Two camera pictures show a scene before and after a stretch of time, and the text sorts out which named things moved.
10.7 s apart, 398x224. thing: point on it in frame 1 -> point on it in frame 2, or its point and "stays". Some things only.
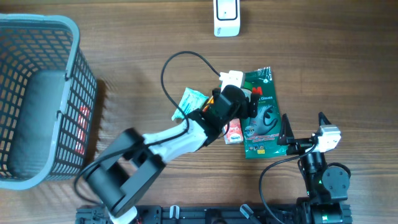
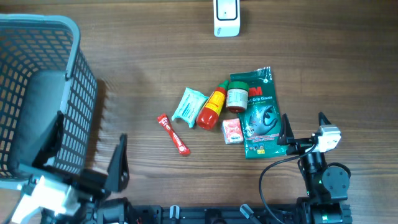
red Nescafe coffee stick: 83,123 -> 182,147
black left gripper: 254,110 -> 94,183
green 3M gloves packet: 260,134 stays
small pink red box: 234,134 stays
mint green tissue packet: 191,100 stays
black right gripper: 286,137 stays
